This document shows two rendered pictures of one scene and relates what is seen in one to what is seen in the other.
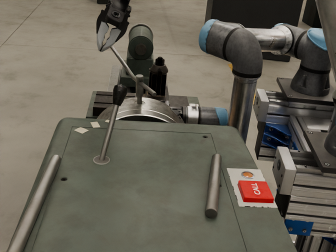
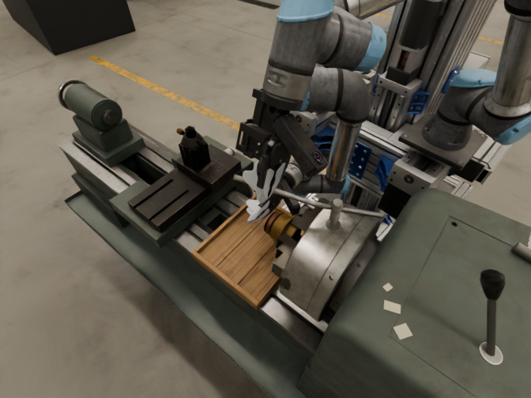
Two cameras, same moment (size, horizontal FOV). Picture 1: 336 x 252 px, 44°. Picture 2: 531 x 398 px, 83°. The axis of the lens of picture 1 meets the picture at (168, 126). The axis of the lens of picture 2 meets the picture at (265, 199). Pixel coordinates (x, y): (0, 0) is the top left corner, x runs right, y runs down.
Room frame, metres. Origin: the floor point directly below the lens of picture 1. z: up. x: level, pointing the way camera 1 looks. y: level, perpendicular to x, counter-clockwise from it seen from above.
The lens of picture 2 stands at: (0.95, 0.50, 1.82)
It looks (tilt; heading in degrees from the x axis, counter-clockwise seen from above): 49 degrees down; 314
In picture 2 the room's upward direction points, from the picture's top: straight up
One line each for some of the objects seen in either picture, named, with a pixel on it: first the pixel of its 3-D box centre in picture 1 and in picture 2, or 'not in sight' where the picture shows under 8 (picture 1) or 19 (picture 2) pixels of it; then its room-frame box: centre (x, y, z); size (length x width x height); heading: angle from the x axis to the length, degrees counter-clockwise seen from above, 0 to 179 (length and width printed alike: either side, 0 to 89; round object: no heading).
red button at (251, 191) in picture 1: (255, 192); not in sight; (0.70, -0.19, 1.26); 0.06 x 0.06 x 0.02; 6
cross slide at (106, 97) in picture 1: (142, 105); (188, 183); (1.75, 0.13, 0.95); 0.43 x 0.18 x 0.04; 96
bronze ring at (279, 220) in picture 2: not in sight; (283, 228); (1.27, 0.10, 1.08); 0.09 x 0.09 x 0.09; 6
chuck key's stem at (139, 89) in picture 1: (139, 94); (334, 217); (1.13, 0.09, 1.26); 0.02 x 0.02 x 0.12
